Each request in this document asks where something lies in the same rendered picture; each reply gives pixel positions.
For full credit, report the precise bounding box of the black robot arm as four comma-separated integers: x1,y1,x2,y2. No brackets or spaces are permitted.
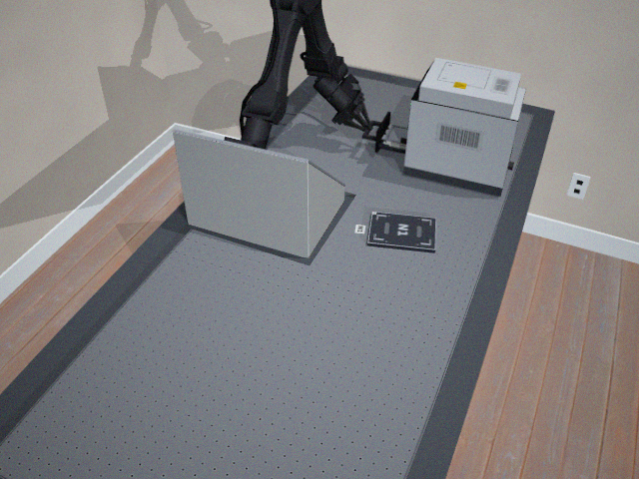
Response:
224,0,361,150

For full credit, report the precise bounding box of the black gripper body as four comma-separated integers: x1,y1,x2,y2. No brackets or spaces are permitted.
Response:
326,85,365,125

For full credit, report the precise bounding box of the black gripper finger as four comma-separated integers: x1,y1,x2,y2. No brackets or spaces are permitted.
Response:
352,103,373,130
343,116,366,131

